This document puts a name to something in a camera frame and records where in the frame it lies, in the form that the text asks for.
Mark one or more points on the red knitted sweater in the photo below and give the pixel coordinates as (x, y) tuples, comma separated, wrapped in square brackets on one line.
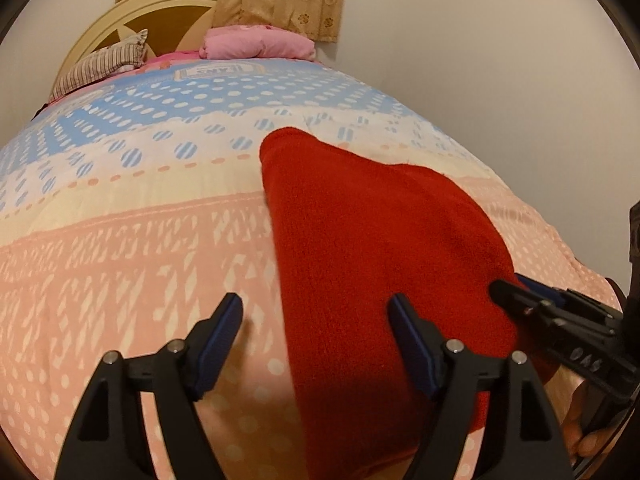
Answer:
[(360, 240)]

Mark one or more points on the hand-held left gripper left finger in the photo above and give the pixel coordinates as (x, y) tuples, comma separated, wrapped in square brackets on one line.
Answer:
[(220, 340)]

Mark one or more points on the pink pillow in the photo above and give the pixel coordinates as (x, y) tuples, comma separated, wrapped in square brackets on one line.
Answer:
[(250, 45)]

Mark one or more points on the dotted pastel blanket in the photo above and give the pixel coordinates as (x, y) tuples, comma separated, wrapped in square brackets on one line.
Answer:
[(125, 240)]

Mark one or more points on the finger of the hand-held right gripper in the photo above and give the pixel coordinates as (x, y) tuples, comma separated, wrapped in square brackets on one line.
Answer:
[(550, 294), (515, 302)]

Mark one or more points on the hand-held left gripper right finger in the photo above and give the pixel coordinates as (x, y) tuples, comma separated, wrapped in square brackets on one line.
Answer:
[(411, 340)]

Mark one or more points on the pink bed sheet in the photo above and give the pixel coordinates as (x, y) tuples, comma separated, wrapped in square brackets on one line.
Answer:
[(172, 60)]

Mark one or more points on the striped pillow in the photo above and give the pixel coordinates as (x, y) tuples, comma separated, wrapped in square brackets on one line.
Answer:
[(100, 62)]

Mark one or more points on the person's right hand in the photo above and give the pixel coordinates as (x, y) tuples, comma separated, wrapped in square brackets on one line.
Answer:
[(590, 455)]

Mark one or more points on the cream wooden headboard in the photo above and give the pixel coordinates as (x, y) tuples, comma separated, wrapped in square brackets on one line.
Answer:
[(100, 20)]

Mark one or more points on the tan floral curtain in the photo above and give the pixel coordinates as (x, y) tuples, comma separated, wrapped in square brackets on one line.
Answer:
[(285, 0)]

